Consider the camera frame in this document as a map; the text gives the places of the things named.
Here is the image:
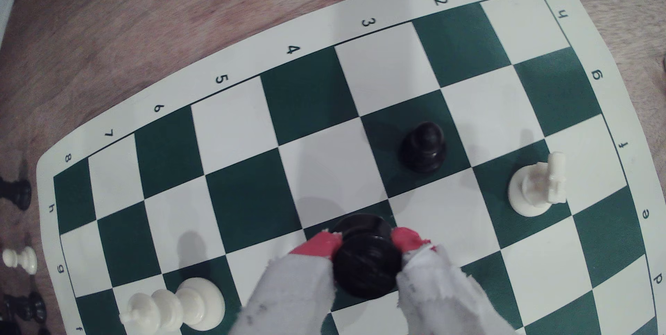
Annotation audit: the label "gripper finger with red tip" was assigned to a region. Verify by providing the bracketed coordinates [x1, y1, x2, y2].
[391, 227, 521, 335]
[229, 230, 344, 335]

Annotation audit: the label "large black chess piece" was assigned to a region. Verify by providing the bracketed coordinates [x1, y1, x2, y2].
[331, 214, 404, 300]

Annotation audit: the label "tall white chess piece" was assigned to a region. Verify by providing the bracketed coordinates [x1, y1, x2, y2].
[120, 277, 226, 333]

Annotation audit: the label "green and white chess mat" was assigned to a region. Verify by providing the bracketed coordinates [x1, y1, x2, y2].
[35, 0, 666, 335]

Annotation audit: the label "white knight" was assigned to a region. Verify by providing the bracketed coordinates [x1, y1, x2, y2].
[508, 151, 568, 218]

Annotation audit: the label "black pawn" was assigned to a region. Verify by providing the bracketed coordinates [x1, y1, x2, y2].
[399, 121, 447, 173]

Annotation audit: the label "black pieces at lower left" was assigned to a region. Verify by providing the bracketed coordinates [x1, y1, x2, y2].
[0, 291, 48, 325]

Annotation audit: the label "white pawn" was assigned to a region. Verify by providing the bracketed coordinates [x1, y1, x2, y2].
[1, 246, 39, 275]

